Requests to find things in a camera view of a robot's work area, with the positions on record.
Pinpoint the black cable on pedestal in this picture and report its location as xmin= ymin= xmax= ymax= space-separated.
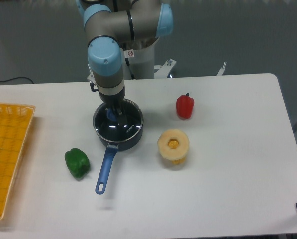
xmin=124 ymin=49 xmax=136 ymax=80

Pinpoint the red bell pepper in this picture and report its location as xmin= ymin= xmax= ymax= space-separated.
xmin=176 ymin=93 xmax=195 ymax=119

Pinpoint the green bell pepper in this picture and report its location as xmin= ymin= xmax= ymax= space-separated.
xmin=64 ymin=148 xmax=91 ymax=179

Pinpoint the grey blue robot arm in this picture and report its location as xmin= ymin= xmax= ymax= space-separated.
xmin=76 ymin=0 xmax=174 ymax=125

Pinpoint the black floor cable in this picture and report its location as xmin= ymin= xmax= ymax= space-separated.
xmin=0 ymin=77 xmax=36 ymax=84

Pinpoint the beige ring on corn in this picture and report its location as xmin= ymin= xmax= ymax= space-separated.
xmin=157 ymin=129 xmax=190 ymax=166

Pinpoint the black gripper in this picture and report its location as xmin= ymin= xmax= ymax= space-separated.
xmin=90 ymin=81 xmax=127 ymax=126

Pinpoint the dark blue saucepan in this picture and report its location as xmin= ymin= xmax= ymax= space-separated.
xmin=92 ymin=98 xmax=144 ymax=195

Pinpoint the glass pot lid blue knob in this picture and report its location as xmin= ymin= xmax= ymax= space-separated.
xmin=93 ymin=99 xmax=144 ymax=145

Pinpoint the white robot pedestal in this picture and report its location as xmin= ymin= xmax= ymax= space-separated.
xmin=86 ymin=37 xmax=227 ymax=82

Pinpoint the yellow woven basket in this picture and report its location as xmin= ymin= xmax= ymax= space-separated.
xmin=0 ymin=103 xmax=35 ymax=220

